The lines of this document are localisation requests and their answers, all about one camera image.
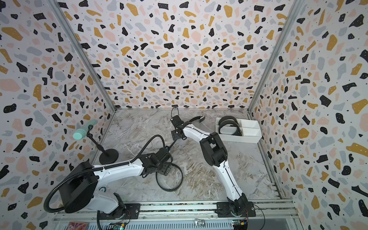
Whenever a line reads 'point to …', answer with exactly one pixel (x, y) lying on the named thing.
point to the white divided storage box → (251, 131)
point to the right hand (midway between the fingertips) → (182, 134)
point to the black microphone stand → (109, 156)
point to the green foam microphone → (80, 133)
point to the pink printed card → (75, 225)
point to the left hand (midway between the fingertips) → (167, 164)
